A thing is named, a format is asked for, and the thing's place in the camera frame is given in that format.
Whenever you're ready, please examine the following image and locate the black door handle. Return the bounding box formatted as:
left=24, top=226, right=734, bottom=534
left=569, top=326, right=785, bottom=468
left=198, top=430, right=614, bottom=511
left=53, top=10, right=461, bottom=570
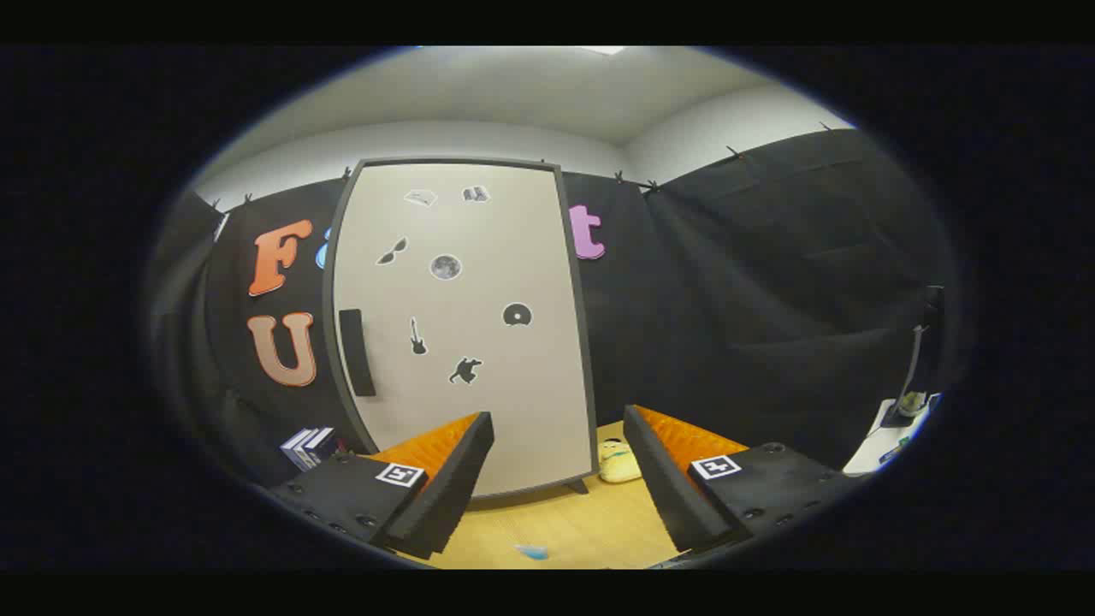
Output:
left=339, top=309, right=377, bottom=398

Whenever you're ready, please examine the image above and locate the white side table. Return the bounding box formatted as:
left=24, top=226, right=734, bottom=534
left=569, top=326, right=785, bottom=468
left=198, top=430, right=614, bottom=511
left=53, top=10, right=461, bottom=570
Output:
left=843, top=394, right=942, bottom=476

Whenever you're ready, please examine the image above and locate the black desk stand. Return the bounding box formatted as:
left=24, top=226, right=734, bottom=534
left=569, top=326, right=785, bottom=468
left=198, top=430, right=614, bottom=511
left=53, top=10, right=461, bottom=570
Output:
left=881, top=287, right=946, bottom=429

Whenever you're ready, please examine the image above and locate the yellow plush toy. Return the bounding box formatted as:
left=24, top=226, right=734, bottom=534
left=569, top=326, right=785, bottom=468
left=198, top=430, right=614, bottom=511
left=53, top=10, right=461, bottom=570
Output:
left=599, top=438, right=642, bottom=484

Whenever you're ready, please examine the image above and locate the black backdrop cloth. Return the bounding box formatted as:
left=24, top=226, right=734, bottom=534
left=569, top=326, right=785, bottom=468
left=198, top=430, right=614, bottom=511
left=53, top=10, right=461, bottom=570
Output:
left=150, top=128, right=950, bottom=489

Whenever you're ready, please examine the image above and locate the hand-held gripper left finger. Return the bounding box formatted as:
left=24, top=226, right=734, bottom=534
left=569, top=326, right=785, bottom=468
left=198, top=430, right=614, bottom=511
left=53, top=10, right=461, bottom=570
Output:
left=269, top=412, right=495, bottom=561

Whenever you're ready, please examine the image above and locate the dark grey cabinet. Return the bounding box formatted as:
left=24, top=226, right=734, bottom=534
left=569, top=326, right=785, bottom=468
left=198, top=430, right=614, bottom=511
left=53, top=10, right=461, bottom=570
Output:
left=322, top=157, right=600, bottom=501

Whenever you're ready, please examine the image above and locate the light grey cabinet door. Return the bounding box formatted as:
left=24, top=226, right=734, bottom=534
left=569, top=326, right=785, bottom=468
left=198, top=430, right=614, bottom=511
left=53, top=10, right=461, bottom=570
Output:
left=332, top=163, right=593, bottom=497

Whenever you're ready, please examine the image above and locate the blue white book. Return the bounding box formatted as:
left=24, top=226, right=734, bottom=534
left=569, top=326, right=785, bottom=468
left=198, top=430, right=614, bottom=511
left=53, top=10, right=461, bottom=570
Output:
left=280, top=429, right=319, bottom=471

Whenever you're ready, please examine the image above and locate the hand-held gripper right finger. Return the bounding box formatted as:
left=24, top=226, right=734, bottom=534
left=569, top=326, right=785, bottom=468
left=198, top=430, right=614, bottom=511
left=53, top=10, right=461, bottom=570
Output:
left=623, top=405, right=865, bottom=555

